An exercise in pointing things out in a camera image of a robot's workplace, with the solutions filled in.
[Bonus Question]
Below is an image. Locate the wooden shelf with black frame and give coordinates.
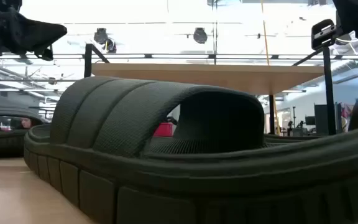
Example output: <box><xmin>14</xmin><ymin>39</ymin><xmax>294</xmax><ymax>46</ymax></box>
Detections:
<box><xmin>84</xmin><ymin>42</ymin><xmax>337</xmax><ymax>137</ymax></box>

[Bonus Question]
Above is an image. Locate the dark cabinet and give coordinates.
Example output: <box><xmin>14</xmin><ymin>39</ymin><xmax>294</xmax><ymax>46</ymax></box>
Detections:
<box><xmin>314</xmin><ymin>104</ymin><xmax>343</xmax><ymax>136</ymax></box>

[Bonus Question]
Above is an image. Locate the red plastic bin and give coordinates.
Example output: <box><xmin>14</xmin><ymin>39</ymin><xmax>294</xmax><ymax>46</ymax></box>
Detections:
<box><xmin>153</xmin><ymin>122</ymin><xmax>176</xmax><ymax>138</ymax></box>

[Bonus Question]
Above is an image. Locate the dark hanging pole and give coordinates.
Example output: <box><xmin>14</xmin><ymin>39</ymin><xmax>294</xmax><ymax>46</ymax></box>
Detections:
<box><xmin>212</xmin><ymin>0</ymin><xmax>219</xmax><ymax>65</ymax></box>

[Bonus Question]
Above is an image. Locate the colourful patchwork quilt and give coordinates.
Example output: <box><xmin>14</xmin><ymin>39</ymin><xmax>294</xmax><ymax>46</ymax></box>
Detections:
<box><xmin>340</xmin><ymin>102</ymin><xmax>354</xmax><ymax>132</ymax></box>

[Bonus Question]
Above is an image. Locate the person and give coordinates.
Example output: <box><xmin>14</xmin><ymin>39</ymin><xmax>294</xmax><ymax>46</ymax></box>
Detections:
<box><xmin>14</xmin><ymin>116</ymin><xmax>43</xmax><ymax>131</ymax></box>

